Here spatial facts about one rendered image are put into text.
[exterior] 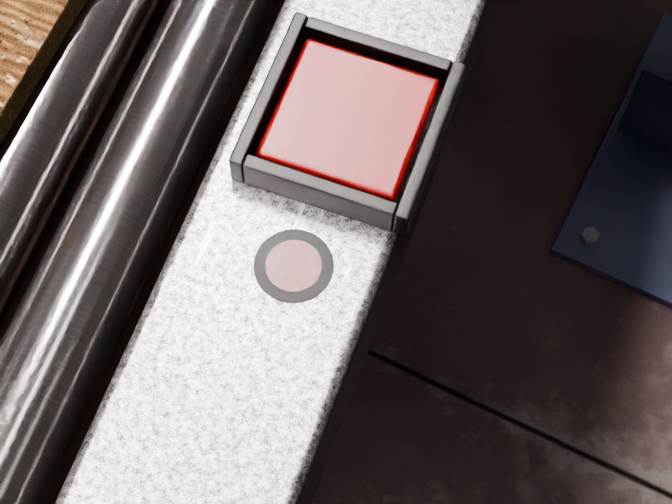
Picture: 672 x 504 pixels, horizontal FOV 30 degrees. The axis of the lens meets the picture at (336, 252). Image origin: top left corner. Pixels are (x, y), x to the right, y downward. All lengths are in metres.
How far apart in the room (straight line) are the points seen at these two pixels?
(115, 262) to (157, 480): 0.09
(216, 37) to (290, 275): 0.12
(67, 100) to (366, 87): 0.13
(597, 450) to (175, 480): 1.02
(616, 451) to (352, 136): 0.99
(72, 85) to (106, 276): 0.09
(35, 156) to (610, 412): 1.03
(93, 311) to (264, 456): 0.09
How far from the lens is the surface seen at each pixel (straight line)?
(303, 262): 0.50
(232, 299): 0.50
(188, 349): 0.49
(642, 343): 1.50
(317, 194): 0.50
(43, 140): 0.54
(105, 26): 0.56
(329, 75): 0.52
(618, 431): 1.46
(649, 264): 1.53
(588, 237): 1.52
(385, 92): 0.52
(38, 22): 0.54
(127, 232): 0.51
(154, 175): 0.52
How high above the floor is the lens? 1.37
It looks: 66 degrees down
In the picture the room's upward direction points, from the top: 1 degrees clockwise
